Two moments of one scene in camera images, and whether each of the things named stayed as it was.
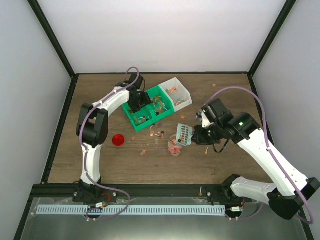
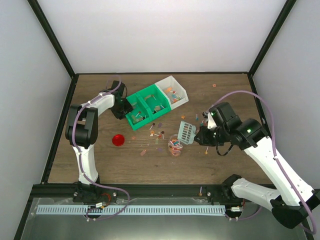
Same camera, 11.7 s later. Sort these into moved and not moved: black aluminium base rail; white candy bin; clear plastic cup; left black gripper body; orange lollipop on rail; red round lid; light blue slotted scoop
Moved: white candy bin; left black gripper body; light blue slotted scoop
Not moved: red round lid; black aluminium base rail; clear plastic cup; orange lollipop on rail
